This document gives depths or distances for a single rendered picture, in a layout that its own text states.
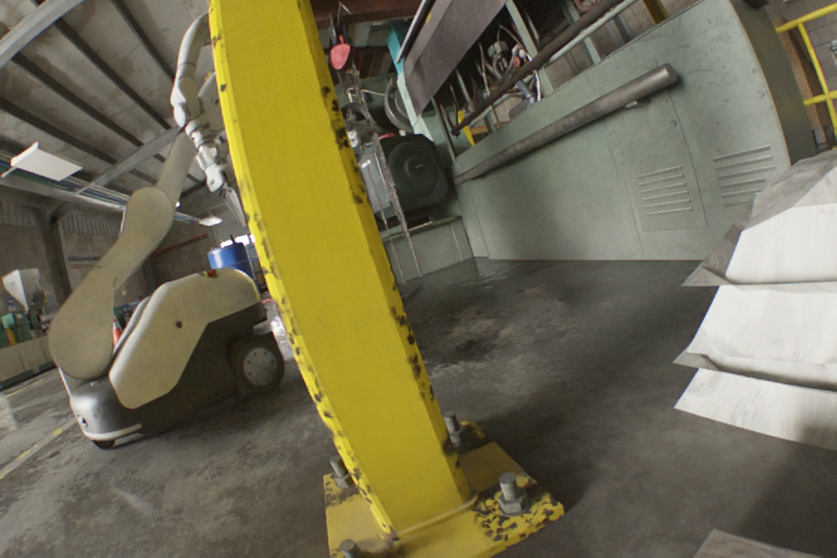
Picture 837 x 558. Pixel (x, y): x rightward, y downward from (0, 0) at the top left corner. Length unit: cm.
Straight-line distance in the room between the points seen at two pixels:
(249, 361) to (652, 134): 119
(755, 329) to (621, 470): 20
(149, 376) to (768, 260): 99
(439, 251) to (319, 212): 195
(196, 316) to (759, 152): 131
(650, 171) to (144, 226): 138
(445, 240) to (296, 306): 198
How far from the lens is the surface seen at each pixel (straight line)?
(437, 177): 215
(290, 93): 31
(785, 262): 34
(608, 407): 51
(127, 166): 1160
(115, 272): 103
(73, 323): 101
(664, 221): 105
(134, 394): 87
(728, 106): 90
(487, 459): 45
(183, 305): 88
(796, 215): 35
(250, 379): 95
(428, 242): 219
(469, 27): 175
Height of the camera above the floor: 30
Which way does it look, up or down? 3 degrees down
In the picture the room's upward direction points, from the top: 18 degrees counter-clockwise
